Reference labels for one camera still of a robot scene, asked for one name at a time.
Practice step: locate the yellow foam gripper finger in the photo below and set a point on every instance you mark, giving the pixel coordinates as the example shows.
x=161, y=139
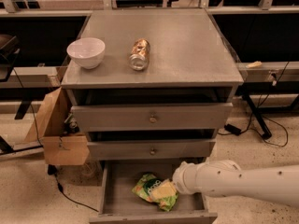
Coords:
x=164, y=190

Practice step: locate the green rice chip bag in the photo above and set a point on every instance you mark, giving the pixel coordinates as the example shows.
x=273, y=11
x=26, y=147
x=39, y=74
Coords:
x=146, y=184

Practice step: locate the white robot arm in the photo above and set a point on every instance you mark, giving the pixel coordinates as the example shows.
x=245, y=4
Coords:
x=226, y=178

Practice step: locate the brass middle drawer knob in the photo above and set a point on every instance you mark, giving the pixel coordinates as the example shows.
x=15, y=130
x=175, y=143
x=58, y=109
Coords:
x=152, y=151

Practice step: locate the brass drawer knob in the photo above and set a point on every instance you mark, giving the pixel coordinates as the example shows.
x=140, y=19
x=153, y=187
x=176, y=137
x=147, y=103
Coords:
x=152, y=151
x=152, y=119

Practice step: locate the grey middle drawer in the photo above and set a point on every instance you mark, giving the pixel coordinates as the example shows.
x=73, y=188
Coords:
x=140, y=150

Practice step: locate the grey drawer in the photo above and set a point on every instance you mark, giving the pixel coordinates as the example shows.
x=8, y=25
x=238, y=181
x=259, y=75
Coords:
x=140, y=150
x=118, y=205
x=101, y=118

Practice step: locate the grey bottom drawer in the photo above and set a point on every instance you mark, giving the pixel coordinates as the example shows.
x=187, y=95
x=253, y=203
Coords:
x=118, y=205

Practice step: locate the brass top drawer knob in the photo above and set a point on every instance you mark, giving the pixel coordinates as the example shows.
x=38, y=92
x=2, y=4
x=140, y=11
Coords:
x=152, y=119

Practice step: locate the grey top drawer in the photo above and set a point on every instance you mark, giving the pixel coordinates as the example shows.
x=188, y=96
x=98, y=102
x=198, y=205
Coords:
x=101, y=118

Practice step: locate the grey drawer cabinet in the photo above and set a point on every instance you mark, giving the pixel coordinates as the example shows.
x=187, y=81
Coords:
x=188, y=64

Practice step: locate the brown cardboard box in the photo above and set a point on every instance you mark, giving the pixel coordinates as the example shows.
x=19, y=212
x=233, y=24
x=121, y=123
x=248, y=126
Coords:
x=49, y=129

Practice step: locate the black table leg right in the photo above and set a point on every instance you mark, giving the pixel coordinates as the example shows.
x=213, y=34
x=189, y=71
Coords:
x=266, y=132

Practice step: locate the gold soda can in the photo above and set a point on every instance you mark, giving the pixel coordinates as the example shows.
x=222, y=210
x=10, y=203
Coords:
x=140, y=55

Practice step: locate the yellow foam scrap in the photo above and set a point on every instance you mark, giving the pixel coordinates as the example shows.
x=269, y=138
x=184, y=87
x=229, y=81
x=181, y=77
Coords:
x=254, y=64

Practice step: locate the white ceramic bowl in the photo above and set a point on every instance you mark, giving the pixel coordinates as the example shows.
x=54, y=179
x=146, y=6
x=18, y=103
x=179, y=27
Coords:
x=87, y=52

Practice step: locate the black power adapter with cable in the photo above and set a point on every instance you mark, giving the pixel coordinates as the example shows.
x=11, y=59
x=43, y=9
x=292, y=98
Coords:
x=234, y=130

